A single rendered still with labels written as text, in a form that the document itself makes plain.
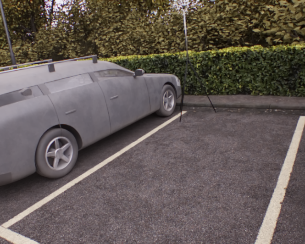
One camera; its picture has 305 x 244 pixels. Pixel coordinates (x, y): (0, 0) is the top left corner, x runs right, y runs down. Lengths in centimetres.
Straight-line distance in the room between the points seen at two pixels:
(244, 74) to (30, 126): 479
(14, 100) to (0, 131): 42
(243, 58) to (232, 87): 69
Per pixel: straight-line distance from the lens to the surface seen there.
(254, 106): 623
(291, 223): 283
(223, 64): 692
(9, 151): 353
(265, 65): 668
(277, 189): 327
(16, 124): 355
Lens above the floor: 164
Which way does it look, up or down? 17 degrees down
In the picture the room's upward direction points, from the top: 7 degrees counter-clockwise
